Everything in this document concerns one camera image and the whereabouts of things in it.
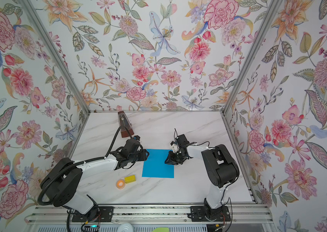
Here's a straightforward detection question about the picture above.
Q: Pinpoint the blue square paper sheet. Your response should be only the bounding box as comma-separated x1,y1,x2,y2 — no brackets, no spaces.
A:
142,149,174,178

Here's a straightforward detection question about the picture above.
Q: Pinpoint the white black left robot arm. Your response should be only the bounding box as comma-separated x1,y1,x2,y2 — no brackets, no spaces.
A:
37,138,150,220

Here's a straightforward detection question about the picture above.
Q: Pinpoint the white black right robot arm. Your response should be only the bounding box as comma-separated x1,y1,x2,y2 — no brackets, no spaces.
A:
164,134,240,212

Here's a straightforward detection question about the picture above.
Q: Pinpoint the yellow block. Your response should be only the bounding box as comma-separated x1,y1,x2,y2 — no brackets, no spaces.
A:
124,175,136,184

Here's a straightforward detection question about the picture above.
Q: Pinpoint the brown wooden metronome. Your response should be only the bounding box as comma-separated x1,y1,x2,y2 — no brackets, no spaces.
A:
118,111,134,138

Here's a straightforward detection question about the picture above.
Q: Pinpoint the orange tape roll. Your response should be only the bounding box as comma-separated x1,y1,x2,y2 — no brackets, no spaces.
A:
116,179,126,189

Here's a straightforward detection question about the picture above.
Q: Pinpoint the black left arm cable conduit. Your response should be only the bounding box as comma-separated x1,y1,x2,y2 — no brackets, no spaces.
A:
37,125,132,206

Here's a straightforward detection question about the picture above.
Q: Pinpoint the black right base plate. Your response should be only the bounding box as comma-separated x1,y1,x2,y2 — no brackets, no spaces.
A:
187,206,231,222

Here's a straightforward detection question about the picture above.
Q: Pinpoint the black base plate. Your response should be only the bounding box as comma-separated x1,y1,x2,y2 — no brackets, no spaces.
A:
72,206,114,223
187,206,231,222

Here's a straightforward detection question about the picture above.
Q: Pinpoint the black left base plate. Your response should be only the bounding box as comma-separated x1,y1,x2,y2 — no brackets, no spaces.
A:
72,206,114,223

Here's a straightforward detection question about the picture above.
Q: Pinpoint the aluminium front rail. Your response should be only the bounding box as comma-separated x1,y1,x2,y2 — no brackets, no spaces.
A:
25,203,273,225

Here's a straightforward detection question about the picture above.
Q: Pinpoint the left back aluminium corner post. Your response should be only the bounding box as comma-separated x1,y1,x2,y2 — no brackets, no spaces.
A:
18,0,91,117

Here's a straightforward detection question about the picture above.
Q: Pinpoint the aluminium corner post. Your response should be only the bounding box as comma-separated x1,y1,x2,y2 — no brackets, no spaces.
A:
222,0,282,115
18,0,91,117

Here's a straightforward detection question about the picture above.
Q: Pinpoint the right back aluminium corner post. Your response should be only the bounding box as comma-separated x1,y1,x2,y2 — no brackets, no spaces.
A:
222,0,282,115

